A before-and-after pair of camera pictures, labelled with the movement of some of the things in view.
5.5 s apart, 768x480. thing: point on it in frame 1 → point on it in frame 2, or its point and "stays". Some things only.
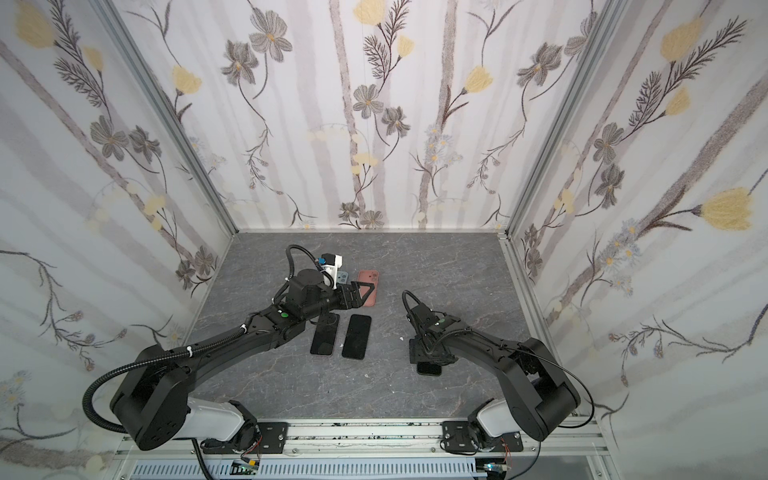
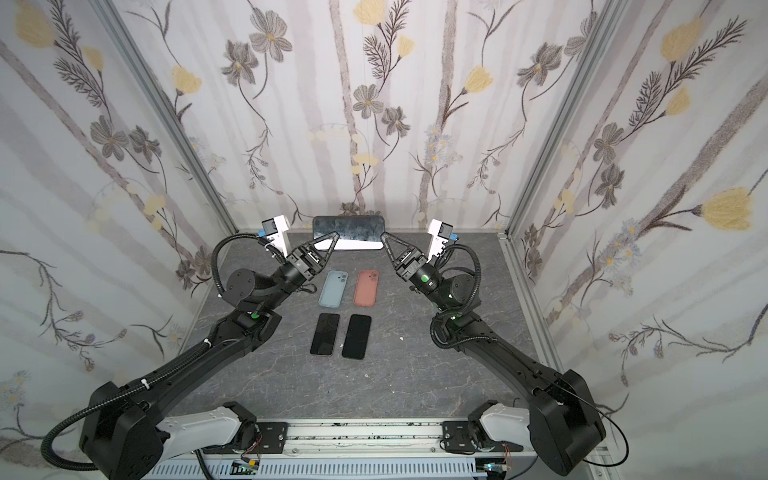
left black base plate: [273, 436] stays
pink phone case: [369, 276] stays
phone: [357, 335] stays
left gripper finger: [371, 287] → [323, 245]
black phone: [325, 334] stays
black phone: [427, 368] → [355, 232]
